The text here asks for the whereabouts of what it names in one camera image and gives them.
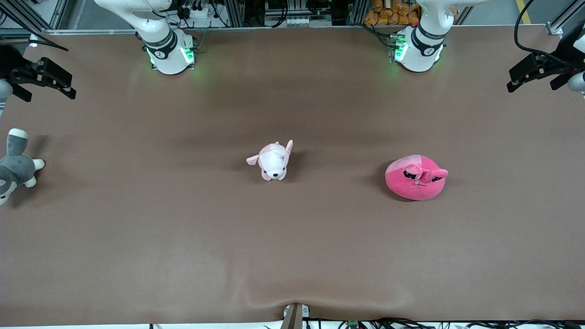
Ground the hot pink round plush toy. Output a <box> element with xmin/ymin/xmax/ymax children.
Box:
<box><xmin>385</xmin><ymin>154</ymin><xmax>449</xmax><ymax>201</ymax></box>

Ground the grey white husky plush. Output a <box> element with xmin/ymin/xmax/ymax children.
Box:
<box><xmin>0</xmin><ymin>128</ymin><xmax>46</xmax><ymax>206</ymax></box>

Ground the orange packed items pile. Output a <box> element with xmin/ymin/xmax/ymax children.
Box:
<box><xmin>364</xmin><ymin>0</ymin><xmax>458</xmax><ymax>27</ymax></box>

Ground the white terminal block strip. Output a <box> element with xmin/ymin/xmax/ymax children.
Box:
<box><xmin>282</xmin><ymin>16</ymin><xmax>323</xmax><ymax>27</ymax></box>

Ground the pale pink white plush dog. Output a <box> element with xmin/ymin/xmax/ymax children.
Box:
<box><xmin>246</xmin><ymin>139</ymin><xmax>294</xmax><ymax>182</ymax></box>

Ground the brown table cover mat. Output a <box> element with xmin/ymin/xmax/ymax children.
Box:
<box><xmin>0</xmin><ymin>25</ymin><xmax>585</xmax><ymax>326</ymax></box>

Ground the aluminium frame post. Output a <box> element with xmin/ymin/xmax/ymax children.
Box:
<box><xmin>546</xmin><ymin>7</ymin><xmax>577</xmax><ymax>36</ymax></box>

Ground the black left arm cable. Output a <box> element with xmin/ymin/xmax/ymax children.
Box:
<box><xmin>514</xmin><ymin>0</ymin><xmax>585</xmax><ymax>70</ymax></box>

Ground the aluminium table edge rail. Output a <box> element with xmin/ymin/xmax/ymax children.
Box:
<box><xmin>45</xmin><ymin>26</ymin><xmax>399</xmax><ymax>36</ymax></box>

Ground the metal table edge bracket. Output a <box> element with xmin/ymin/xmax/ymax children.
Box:
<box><xmin>280</xmin><ymin>303</ymin><xmax>311</xmax><ymax>329</ymax></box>

